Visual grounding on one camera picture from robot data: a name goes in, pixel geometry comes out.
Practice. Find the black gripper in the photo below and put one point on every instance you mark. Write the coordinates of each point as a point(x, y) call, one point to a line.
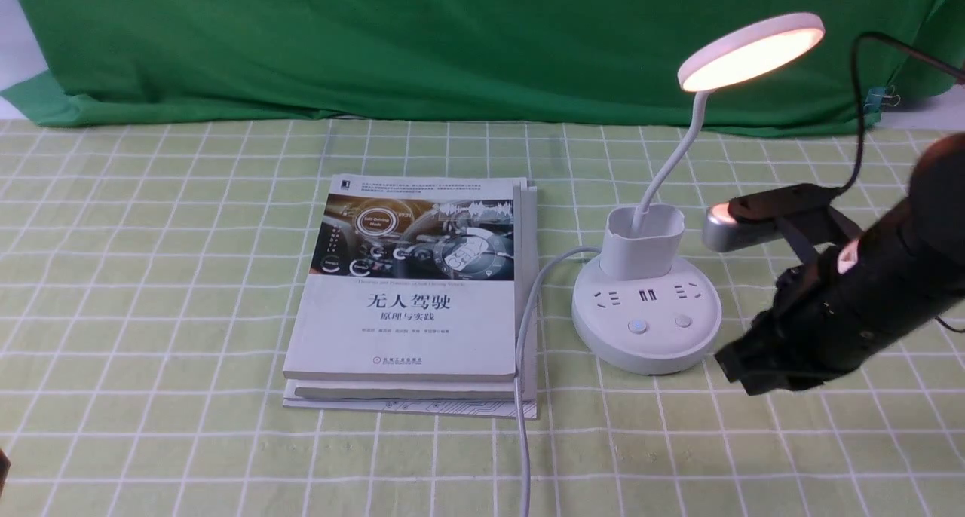
point(810, 337)

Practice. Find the white desk lamp with base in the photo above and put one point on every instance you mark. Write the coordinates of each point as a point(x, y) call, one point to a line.
point(638, 305)

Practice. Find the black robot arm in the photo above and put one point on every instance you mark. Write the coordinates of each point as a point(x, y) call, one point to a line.
point(855, 292)

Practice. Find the bottom white book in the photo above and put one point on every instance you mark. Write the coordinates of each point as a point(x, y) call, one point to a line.
point(528, 396)

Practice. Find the binder clip on backdrop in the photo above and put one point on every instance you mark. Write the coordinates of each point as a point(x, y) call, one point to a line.
point(878, 99)

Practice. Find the green backdrop cloth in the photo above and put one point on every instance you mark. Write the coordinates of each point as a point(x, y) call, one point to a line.
point(611, 62)

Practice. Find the top book autonomous driving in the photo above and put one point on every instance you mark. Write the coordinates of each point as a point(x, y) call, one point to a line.
point(407, 306)

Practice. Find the green checkered tablecloth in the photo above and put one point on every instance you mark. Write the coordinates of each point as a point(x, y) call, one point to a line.
point(150, 277)

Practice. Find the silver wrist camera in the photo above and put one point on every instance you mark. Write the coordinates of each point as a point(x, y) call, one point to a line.
point(802, 215)

